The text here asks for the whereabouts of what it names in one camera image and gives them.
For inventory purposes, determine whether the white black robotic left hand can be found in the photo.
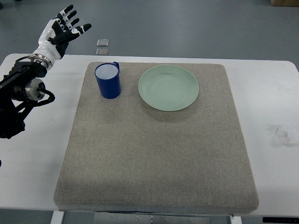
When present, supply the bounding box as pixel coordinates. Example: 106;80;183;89
32;5;92;68

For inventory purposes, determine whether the blue enamel mug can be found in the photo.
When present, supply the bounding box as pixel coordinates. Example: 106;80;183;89
94;62;121;99

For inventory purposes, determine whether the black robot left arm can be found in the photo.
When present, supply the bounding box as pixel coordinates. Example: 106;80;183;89
0;54;55;139

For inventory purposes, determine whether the light green plate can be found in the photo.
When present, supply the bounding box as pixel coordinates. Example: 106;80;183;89
138;65;199;112

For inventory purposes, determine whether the upper floor outlet cover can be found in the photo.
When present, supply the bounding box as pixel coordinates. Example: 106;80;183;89
96;39;109;47

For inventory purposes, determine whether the floor outlet cover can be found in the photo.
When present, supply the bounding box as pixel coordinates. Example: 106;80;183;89
96;39;109;47
96;48;109;56

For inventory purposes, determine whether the lower floor outlet cover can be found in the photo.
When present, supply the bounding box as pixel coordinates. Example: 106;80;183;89
96;48;109;56

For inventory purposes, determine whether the beige felt mat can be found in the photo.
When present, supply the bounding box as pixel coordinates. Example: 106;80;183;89
54;62;259;215

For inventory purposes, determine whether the cardboard box corner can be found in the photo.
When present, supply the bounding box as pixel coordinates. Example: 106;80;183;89
269;0;299;7

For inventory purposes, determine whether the black control panel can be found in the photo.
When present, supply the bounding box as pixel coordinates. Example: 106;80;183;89
263;217;299;224

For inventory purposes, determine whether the metal table frame bracket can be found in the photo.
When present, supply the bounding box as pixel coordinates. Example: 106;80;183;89
93;212;231;224

